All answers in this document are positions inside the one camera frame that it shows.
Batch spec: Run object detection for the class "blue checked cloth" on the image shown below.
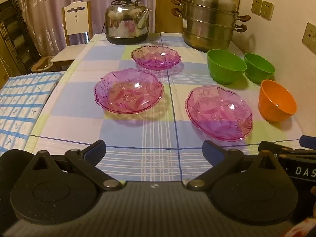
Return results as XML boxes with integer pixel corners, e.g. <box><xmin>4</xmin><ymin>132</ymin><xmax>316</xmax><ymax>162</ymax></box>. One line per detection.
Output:
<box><xmin>0</xmin><ymin>71</ymin><xmax>66</xmax><ymax>156</ymax></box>

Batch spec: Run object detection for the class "small green bowl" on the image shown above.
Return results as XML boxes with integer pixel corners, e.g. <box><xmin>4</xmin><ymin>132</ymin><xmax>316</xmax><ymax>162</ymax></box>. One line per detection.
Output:
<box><xmin>244</xmin><ymin>53</ymin><xmax>275</xmax><ymax>84</ymax></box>

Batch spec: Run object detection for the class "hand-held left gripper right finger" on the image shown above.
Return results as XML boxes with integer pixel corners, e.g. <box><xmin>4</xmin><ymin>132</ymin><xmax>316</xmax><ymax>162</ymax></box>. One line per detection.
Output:
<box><xmin>184</xmin><ymin>140</ymin><xmax>285</xmax><ymax>191</ymax></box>

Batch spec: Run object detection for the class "woven basket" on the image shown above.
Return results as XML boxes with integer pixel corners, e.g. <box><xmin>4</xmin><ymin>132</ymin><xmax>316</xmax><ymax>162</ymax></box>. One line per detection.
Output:
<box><xmin>32</xmin><ymin>56</ymin><xmax>54</xmax><ymax>73</ymax></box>

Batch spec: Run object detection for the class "white wooden chair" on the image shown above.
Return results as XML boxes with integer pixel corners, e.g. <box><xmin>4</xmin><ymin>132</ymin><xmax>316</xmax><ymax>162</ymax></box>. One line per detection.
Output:
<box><xmin>50</xmin><ymin>1</ymin><xmax>93</xmax><ymax>71</ymax></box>

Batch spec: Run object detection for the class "purple curtain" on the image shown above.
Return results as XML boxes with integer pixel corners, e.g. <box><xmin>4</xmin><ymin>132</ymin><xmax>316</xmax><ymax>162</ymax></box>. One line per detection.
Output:
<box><xmin>16</xmin><ymin>0</ymin><xmax>156</xmax><ymax>55</ymax></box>

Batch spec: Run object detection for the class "stainless steel kettle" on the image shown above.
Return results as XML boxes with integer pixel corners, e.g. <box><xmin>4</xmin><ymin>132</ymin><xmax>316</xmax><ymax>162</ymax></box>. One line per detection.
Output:
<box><xmin>105</xmin><ymin>0</ymin><xmax>152</xmax><ymax>45</ymax></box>

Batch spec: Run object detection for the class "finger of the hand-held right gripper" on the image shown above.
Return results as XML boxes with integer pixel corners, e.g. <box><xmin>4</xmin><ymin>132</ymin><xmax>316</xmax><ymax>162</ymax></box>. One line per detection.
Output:
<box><xmin>299</xmin><ymin>135</ymin><xmax>316</xmax><ymax>150</ymax></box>
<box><xmin>258</xmin><ymin>141</ymin><xmax>295</xmax><ymax>154</ymax></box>

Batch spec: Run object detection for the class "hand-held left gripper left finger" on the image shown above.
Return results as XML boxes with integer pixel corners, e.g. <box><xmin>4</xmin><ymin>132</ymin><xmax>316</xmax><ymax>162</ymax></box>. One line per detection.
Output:
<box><xmin>30</xmin><ymin>139</ymin><xmax>123</xmax><ymax>191</ymax></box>

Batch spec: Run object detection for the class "orange bowl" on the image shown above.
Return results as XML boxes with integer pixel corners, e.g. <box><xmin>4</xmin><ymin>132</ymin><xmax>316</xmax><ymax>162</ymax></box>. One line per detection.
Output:
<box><xmin>258</xmin><ymin>79</ymin><xmax>297</xmax><ymax>123</ymax></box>

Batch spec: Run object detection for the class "beige data wall socket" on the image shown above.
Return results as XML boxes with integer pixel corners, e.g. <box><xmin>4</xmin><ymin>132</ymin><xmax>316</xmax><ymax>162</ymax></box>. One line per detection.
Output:
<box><xmin>302</xmin><ymin>22</ymin><xmax>316</xmax><ymax>51</ymax></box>

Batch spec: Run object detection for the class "large green bowl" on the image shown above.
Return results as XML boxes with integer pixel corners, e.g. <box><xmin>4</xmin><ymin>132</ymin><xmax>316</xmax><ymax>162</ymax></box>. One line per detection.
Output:
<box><xmin>207</xmin><ymin>49</ymin><xmax>247</xmax><ymax>85</ymax></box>

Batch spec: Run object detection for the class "black folding rack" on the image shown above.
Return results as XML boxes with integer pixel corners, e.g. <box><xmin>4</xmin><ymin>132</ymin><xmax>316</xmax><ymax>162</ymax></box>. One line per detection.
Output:
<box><xmin>0</xmin><ymin>0</ymin><xmax>41</xmax><ymax>74</ymax></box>

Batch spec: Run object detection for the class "stainless steel steamer pot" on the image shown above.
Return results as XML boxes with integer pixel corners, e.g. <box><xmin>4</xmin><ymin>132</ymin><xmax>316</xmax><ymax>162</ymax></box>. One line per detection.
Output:
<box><xmin>171</xmin><ymin>0</ymin><xmax>251</xmax><ymax>53</ymax></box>

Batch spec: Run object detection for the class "wooden door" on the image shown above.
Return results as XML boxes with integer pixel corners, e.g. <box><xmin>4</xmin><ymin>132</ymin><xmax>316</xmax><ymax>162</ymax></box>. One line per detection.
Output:
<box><xmin>155</xmin><ymin>0</ymin><xmax>243</xmax><ymax>34</ymax></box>

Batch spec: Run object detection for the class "checkered tablecloth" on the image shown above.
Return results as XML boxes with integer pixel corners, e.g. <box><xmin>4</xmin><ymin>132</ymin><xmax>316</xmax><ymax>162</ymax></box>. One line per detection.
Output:
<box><xmin>25</xmin><ymin>33</ymin><xmax>306</xmax><ymax>182</ymax></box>

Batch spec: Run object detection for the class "pink transparent plate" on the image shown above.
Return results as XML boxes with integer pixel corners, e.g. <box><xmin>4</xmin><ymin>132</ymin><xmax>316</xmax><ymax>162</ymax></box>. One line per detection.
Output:
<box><xmin>131</xmin><ymin>46</ymin><xmax>182</xmax><ymax>70</ymax></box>
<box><xmin>94</xmin><ymin>68</ymin><xmax>165</xmax><ymax>114</ymax></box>
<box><xmin>185</xmin><ymin>85</ymin><xmax>253</xmax><ymax>142</ymax></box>

